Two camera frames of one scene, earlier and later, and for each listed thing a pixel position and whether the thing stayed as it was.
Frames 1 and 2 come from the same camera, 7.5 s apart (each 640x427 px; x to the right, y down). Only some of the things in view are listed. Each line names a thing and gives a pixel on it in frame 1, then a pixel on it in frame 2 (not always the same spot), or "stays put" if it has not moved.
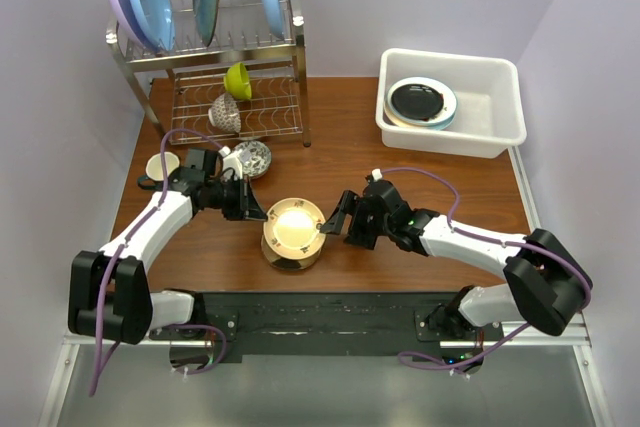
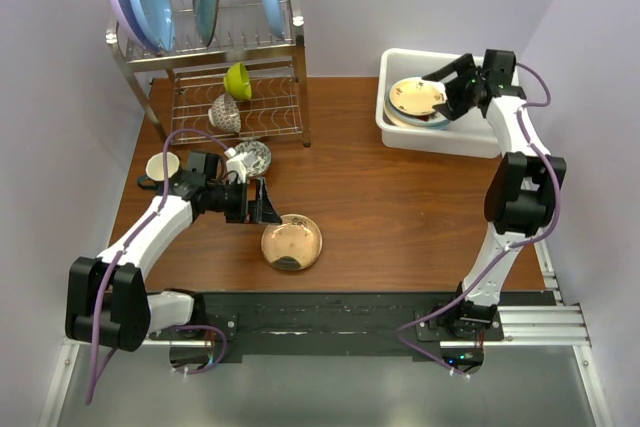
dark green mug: (154, 169) stays put
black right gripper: (347, 204) → (459, 65)
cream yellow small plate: (291, 228) → (417, 95)
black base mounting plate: (327, 325) stays put
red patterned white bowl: (224, 113) stays put
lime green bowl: (237, 81) stays put
